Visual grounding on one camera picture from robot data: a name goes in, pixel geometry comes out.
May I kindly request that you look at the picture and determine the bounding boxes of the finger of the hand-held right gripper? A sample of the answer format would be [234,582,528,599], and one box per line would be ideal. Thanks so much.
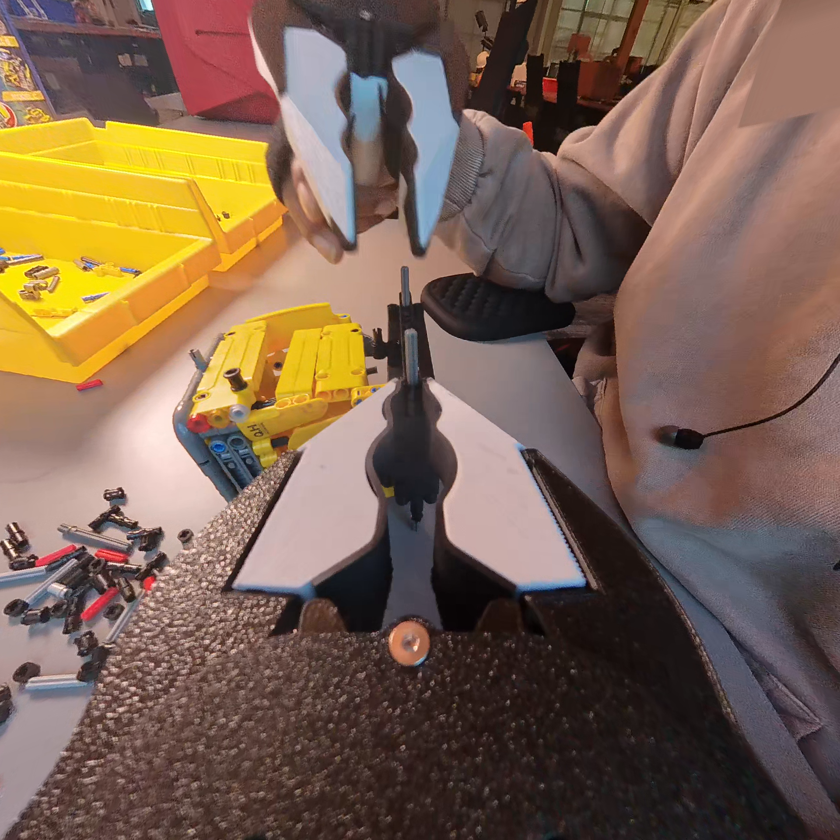
[391,48,462,257]
[277,26,361,252]

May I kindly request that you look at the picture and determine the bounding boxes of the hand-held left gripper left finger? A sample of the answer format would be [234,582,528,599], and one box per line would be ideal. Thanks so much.
[231,377,400,597]

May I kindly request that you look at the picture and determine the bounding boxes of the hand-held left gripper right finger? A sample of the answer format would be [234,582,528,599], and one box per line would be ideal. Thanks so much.
[425,377,588,596]

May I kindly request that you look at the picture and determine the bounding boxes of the yellow block toy model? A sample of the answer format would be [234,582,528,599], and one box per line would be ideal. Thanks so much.
[172,302,395,496]

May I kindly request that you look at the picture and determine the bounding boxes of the pile of small block pieces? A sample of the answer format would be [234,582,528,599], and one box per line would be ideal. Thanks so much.
[0,486,198,723]

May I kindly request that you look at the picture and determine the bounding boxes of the person's right forearm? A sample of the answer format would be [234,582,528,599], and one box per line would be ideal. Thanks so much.
[436,108,657,303]

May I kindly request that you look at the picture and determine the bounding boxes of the grey desk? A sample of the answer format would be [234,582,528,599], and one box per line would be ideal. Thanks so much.
[0,115,831,824]

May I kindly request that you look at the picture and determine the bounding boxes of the person's right hand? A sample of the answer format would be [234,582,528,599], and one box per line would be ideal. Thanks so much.
[279,147,401,266]

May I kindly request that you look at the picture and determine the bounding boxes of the red folded bag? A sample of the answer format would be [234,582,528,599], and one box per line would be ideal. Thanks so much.
[152,0,283,126]

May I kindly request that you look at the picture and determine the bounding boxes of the black chair armrest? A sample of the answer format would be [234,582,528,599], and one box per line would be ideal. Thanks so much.
[420,272,577,342]

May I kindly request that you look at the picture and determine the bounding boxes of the black clip microphone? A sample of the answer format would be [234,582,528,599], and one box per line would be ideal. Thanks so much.
[658,354,840,452]

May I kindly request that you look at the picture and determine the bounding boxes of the beige hoodie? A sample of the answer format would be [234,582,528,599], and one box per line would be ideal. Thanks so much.
[571,0,840,788]

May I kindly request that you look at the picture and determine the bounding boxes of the blue toy kit box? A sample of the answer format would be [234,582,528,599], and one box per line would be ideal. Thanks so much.
[0,0,60,129]

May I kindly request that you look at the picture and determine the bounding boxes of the heap of blue grey pins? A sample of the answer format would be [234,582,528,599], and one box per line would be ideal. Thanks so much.
[0,246,142,316]

